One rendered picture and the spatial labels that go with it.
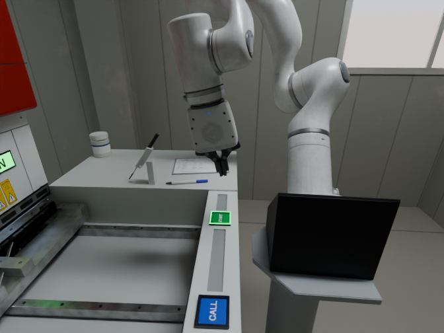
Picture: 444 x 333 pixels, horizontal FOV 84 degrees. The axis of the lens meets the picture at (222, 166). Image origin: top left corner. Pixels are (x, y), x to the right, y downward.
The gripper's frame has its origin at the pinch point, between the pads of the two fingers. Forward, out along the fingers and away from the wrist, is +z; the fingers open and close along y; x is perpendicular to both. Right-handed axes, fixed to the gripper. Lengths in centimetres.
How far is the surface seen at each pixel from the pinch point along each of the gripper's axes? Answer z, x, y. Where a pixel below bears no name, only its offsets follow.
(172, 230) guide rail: 22.6, 8.5, -21.2
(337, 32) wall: -23, 161, 87
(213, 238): 15.2, -7.2, -4.9
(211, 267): 15.2, -16.1, -4.7
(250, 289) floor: 112, 57, -8
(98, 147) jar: -1, 40, -54
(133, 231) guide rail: 20.5, 8.1, -33.8
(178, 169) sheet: 10.7, 28.9, -20.3
